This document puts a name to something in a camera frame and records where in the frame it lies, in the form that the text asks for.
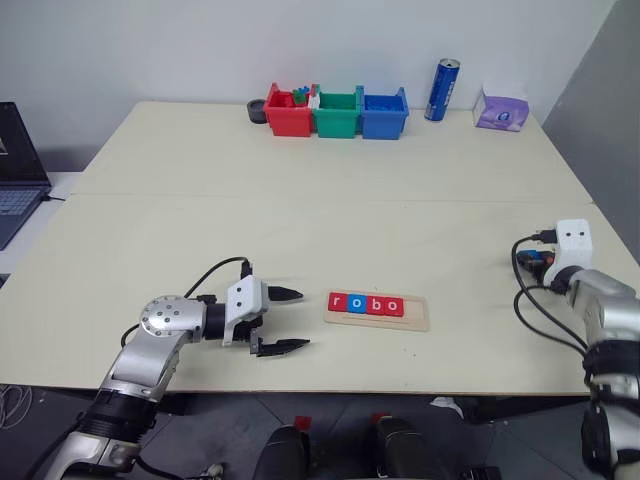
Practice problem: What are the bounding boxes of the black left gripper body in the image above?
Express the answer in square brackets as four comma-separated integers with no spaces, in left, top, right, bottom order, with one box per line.
[232,282,274,358]

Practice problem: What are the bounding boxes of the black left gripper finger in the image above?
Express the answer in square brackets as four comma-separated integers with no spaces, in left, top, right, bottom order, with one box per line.
[254,338,312,359]
[267,284,305,303]

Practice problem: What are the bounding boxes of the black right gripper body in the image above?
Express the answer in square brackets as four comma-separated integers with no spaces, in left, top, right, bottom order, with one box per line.
[517,247,556,282]

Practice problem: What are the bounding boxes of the wooden letter tray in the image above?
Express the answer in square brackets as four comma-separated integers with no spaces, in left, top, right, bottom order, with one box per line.
[323,290,431,333]

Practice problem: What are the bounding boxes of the purple tissue pack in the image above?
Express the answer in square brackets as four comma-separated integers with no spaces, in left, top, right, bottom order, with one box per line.
[473,85,530,132]

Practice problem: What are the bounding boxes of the red plastic storage bin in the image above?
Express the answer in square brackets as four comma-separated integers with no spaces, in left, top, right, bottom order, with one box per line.
[263,82,315,138]

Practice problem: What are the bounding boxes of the green plastic storage bin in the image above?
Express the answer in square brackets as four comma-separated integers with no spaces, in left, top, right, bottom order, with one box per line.
[312,84,364,139]

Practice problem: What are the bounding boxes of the blue drink can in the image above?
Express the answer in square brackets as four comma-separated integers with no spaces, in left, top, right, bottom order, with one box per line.
[424,57,462,123]

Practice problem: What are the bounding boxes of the blue plastic storage bin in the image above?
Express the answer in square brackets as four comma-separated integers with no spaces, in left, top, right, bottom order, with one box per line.
[359,87,410,141]

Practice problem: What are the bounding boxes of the dark grey laptop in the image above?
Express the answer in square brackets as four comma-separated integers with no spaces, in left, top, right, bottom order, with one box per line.
[0,102,53,251]

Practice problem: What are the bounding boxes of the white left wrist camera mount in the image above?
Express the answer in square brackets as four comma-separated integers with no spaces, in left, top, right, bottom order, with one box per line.
[221,277,272,347]

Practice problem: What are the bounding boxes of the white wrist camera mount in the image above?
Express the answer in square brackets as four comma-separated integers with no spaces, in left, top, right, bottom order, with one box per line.
[221,277,272,347]
[542,218,595,289]

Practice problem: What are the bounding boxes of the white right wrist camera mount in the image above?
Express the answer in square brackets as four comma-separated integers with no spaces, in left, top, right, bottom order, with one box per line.
[542,218,595,289]

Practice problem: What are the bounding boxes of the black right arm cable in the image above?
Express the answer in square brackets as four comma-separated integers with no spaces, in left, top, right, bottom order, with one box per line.
[510,227,592,357]

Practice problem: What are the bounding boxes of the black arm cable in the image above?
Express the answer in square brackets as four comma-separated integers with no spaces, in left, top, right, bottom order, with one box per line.
[182,256,254,301]
[510,227,592,357]

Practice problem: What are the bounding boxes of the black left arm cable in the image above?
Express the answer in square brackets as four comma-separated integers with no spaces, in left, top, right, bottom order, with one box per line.
[182,256,254,301]

